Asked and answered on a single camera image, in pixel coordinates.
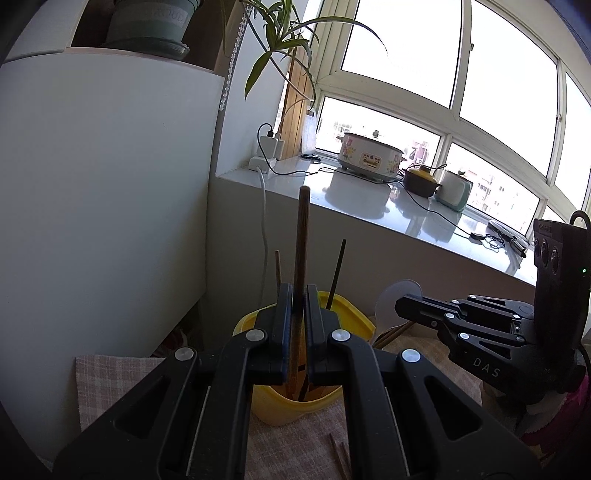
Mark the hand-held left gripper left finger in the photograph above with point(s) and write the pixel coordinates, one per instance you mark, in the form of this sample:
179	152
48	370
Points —
281	323

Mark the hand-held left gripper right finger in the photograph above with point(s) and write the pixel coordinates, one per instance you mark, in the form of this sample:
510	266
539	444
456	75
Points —
314	323

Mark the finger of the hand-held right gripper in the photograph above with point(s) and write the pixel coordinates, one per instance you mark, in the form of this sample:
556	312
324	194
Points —
480	355
429	309

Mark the yellow plastic container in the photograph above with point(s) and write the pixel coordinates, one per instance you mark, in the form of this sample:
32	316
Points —
277	408

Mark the pile of brown chopsticks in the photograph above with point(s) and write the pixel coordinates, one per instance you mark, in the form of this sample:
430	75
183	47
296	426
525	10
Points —
344	466

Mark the white round disc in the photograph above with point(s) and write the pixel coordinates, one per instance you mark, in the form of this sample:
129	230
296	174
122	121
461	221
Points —
392	295

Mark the black handheld tool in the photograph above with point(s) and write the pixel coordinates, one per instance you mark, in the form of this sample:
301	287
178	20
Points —
510	237

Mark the pale green kettle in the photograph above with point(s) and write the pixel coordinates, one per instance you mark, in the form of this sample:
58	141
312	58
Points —
452	191

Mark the white windowsill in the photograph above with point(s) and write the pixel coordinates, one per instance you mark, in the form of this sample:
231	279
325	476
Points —
360	203

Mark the brown pot with yellow lid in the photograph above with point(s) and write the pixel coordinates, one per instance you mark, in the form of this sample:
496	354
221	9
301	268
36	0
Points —
420	182

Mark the white power strip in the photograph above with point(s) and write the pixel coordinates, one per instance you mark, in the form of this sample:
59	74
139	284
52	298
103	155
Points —
261	164

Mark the white floral electric cooker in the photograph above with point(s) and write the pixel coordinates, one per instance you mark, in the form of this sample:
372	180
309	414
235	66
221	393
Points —
369	159

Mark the white charger plug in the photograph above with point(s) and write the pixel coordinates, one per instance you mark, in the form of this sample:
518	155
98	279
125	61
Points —
271	146

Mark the clear plastic bag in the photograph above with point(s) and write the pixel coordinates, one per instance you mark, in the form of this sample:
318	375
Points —
309	136

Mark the checked pink table cloth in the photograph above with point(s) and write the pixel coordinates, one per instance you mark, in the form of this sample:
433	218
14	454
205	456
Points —
106	392

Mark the white cabinet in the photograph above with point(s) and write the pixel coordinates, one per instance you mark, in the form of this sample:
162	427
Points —
106	207

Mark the wooden board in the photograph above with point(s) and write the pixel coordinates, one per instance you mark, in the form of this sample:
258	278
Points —
295	110

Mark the green leafy plant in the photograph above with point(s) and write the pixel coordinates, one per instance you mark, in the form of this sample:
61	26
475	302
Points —
277	41

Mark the grey-green flower pot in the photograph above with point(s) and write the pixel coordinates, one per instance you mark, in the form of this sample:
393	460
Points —
147	27

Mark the white window frame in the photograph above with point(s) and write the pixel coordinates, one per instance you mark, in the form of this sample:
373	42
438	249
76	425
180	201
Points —
455	120

